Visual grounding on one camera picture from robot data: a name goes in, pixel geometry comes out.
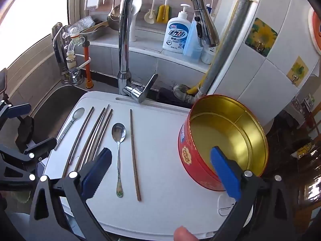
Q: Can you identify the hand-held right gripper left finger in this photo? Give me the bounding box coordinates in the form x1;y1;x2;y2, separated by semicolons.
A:
28;148;112;241

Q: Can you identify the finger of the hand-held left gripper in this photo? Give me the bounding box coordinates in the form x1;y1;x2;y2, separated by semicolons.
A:
0;138;57;189
0;100;32;121

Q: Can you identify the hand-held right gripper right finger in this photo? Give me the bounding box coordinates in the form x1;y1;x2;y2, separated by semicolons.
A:
210;146;301;241

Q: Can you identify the brown wooden chopstick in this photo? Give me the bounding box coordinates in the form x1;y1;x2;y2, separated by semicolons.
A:
129;109;141;202
61;107;106;179

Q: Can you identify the steel chopstick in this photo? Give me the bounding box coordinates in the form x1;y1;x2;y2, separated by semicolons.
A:
74;104;110;172
80;110;111;167
68;106;95;165

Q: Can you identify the pair of dark chopsticks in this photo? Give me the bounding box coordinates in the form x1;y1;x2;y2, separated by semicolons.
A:
86;109;113;165

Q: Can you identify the plain steel spoon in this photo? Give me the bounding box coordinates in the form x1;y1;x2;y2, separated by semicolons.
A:
53;107;86;151

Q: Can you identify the steel spoon floral handle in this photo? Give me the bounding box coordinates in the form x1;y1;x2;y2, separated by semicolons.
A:
111;123;126;198

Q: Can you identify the gold round tin container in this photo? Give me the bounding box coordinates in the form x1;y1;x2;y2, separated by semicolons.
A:
178;95;269;192

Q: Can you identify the person's right hand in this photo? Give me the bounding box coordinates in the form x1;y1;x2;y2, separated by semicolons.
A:
174;226;198;241

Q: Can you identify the stainless steel sink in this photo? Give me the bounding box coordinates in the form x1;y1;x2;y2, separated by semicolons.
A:
31;85;89;142

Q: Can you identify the white sink cover board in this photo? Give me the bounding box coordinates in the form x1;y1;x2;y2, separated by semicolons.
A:
43;90;274;239

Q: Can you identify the small chrome tap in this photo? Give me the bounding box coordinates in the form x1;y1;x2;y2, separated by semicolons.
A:
52;22;84;85

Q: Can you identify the yellow cartoon figure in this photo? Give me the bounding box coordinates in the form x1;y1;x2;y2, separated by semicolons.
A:
297;143;313;159

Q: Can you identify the orange pipe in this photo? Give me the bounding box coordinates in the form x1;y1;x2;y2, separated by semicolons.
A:
83;36;94;89

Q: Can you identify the clear plastic tap filter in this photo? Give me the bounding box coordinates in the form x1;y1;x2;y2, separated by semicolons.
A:
63;26;87;69

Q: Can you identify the steel tray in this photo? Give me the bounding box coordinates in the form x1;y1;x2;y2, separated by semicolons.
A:
80;21;111;41

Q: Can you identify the white cup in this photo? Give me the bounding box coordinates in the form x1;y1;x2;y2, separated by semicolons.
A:
201;45;215;64

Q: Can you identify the chrome kitchen faucet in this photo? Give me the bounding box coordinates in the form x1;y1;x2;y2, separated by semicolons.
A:
118;0;220;103

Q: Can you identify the small sunflower sticker hook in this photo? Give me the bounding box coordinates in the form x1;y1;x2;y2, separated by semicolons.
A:
286;56;309;87

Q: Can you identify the grey metal pipe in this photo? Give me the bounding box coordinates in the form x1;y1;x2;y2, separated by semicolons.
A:
196;0;254;101

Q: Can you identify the steel ladle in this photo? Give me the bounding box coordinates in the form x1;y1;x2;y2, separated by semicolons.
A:
107;4;121;31

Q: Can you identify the blue refill pouch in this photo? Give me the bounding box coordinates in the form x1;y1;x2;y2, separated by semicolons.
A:
183;17;203;58

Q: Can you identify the large sunflower sticker hook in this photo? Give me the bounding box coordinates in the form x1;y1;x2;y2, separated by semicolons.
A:
245;17;278;57

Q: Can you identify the white pump soap bottle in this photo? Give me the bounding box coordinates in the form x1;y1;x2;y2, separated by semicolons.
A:
163;4;190;57

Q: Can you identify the white bottle brush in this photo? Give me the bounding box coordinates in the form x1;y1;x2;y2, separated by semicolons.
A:
144;0;161;25

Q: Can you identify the yellow sponge brush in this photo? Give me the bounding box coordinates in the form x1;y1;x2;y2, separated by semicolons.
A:
156;0;173;23

